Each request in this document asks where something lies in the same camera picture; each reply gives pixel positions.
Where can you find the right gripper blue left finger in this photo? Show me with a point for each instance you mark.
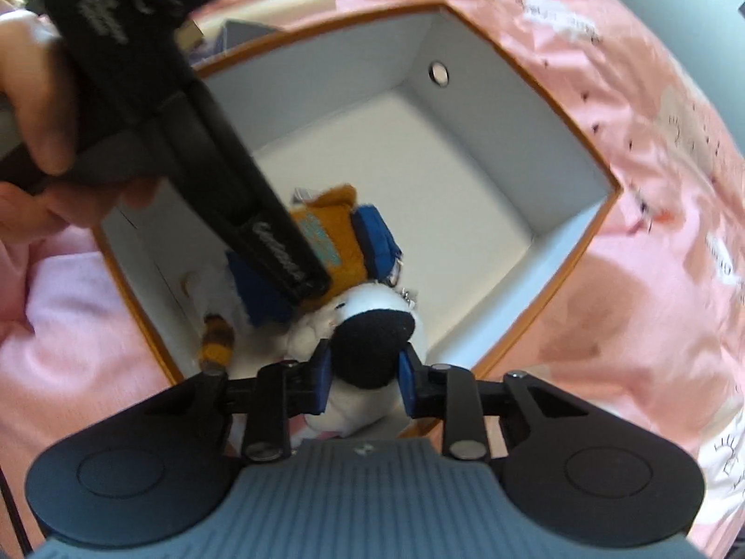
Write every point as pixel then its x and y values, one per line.
pixel 321 377

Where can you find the person's left hand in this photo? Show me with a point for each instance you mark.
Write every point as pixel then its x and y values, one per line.
pixel 36 84

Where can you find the brown fox plush keychain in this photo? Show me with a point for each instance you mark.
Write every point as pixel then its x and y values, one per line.
pixel 351 240

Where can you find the pink patterned bed quilt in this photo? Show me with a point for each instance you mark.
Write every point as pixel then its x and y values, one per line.
pixel 650 324

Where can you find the orange cardboard box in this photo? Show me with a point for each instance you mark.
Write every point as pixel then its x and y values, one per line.
pixel 491 190

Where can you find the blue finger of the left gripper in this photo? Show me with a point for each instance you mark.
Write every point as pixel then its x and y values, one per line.
pixel 262 303

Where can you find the cream rectangular box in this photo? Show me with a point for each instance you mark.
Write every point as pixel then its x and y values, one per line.
pixel 275 13

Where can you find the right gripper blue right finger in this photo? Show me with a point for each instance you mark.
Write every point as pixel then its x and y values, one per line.
pixel 412 381

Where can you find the white dog plush black ear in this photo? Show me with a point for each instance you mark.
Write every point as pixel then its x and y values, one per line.
pixel 366 327

